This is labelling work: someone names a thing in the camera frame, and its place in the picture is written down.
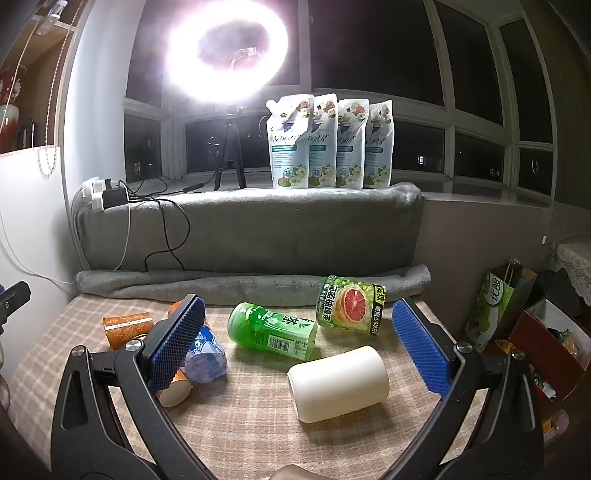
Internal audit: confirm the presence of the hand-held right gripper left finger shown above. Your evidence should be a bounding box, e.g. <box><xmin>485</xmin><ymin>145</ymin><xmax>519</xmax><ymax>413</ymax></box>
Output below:
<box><xmin>50</xmin><ymin>294</ymin><xmax>206</xmax><ymax>480</ymax></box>

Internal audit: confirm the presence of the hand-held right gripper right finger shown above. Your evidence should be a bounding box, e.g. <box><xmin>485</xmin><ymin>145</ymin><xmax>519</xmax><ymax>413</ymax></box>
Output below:
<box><xmin>383</xmin><ymin>298</ymin><xmax>544</xmax><ymax>480</ymax></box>

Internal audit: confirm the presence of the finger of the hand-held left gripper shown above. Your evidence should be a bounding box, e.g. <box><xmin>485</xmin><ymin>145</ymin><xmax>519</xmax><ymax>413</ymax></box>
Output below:
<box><xmin>0</xmin><ymin>281</ymin><xmax>31</xmax><ymax>326</ymax></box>

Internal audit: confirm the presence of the white cup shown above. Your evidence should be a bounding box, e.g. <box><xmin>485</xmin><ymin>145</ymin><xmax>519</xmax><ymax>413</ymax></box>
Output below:
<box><xmin>287</xmin><ymin>345</ymin><xmax>387</xmax><ymax>423</ymax></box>

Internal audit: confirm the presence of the brown paper cup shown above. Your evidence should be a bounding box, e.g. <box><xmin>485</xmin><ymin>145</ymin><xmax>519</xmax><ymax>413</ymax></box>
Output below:
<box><xmin>156</xmin><ymin>369</ymin><xmax>194</xmax><ymax>408</ymax></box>

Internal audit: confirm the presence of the orange patterned cup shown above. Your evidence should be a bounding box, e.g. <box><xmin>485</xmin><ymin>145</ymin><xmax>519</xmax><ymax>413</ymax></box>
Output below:
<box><xmin>102</xmin><ymin>312</ymin><xmax>155</xmax><ymax>348</ymax></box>

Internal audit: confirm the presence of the grapefruit print green cup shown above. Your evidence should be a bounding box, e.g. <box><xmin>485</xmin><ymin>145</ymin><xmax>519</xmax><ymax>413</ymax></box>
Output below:
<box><xmin>315</xmin><ymin>275</ymin><xmax>386</xmax><ymax>336</ymax></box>

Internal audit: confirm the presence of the blue translucent pouch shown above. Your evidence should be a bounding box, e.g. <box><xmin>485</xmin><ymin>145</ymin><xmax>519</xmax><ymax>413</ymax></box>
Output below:
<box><xmin>178</xmin><ymin>323</ymin><xmax>228</xmax><ymax>386</ymax></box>

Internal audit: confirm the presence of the green paper bag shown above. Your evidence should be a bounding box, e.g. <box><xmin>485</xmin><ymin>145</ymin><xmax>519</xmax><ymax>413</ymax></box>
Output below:
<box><xmin>463</xmin><ymin>265</ymin><xmax>539</xmax><ymax>354</ymax></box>

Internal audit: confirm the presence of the beige checked cloth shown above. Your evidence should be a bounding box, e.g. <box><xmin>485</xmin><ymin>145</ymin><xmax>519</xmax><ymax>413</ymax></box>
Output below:
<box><xmin>9</xmin><ymin>295</ymin><xmax>490</xmax><ymax>480</ymax></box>

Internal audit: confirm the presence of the red cardboard box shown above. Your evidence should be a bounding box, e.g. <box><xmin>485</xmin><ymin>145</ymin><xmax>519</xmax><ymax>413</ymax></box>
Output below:
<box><xmin>496</xmin><ymin>298</ymin><xmax>591</xmax><ymax>416</ymax></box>

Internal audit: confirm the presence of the white power strip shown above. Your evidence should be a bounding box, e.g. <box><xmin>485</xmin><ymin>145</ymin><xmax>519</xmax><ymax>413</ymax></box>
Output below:
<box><xmin>82</xmin><ymin>178</ymin><xmax>121</xmax><ymax>213</ymax></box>

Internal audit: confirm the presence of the grey blanket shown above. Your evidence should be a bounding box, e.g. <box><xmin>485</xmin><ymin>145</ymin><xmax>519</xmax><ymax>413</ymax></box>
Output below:
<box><xmin>74</xmin><ymin>182</ymin><xmax>432</xmax><ymax>308</ymax></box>

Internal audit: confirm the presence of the black power adapter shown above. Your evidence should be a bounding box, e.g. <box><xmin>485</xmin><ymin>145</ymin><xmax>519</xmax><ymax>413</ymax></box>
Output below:
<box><xmin>102</xmin><ymin>182</ymin><xmax>131</xmax><ymax>208</ymax></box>

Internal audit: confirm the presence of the white lace cloth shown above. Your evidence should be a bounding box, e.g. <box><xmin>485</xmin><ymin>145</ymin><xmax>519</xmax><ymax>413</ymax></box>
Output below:
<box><xmin>547</xmin><ymin>237</ymin><xmax>591</xmax><ymax>301</ymax></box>

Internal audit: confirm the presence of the red and white vase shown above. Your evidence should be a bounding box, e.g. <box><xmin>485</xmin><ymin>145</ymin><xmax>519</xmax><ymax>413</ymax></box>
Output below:
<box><xmin>0</xmin><ymin>65</ymin><xmax>28</xmax><ymax>153</ymax></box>

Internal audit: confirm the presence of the black tripod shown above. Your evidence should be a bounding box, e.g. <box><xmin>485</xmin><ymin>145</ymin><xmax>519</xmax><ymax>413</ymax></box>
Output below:
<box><xmin>212</xmin><ymin>104</ymin><xmax>249</xmax><ymax>191</ymax></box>

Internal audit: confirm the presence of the white floral refill pouch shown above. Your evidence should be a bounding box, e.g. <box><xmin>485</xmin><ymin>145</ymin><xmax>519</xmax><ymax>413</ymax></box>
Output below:
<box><xmin>308</xmin><ymin>93</ymin><xmax>340</xmax><ymax>188</ymax></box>
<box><xmin>363</xmin><ymin>99</ymin><xmax>394</xmax><ymax>189</ymax></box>
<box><xmin>335</xmin><ymin>98</ymin><xmax>370</xmax><ymax>188</ymax></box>
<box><xmin>267</xmin><ymin>93</ymin><xmax>315</xmax><ymax>190</ymax></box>

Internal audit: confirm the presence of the white cable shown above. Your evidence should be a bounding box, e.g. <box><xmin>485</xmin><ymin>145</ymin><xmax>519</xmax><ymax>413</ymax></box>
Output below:
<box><xmin>0</xmin><ymin>198</ymin><xmax>133</xmax><ymax>282</ymax></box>

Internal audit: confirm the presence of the black cable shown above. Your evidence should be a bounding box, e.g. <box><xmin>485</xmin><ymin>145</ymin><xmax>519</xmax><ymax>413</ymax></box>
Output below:
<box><xmin>124</xmin><ymin>182</ymin><xmax>206</xmax><ymax>273</ymax></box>

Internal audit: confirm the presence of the white bead cord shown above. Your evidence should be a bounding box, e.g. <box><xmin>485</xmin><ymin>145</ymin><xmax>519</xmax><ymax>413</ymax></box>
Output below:
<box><xmin>41</xmin><ymin>28</ymin><xmax>63</xmax><ymax>178</ymax></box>

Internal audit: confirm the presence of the ring light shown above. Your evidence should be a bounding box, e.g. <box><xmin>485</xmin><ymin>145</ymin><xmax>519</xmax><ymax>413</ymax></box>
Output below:
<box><xmin>165</xmin><ymin>0</ymin><xmax>315</xmax><ymax>106</ymax></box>

